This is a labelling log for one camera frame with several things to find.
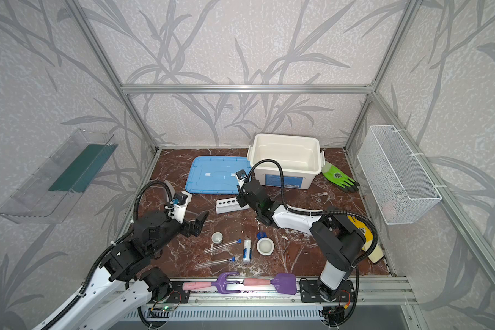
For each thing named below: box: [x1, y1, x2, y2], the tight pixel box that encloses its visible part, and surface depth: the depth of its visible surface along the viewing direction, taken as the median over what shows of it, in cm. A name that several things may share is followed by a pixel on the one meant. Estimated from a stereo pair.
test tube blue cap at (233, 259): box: [194, 257, 236, 269], surface depth 82 cm
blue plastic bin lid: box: [184, 156, 251, 195], surface depth 110 cm
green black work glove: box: [321, 160, 360, 193], surface depth 107 cm
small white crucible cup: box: [211, 231, 224, 244], surface depth 86 cm
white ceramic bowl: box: [256, 237, 275, 256], surface depth 84 cm
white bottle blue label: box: [242, 234, 252, 262], surface depth 84 cm
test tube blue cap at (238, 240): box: [203, 238, 243, 254], surface depth 86 cm
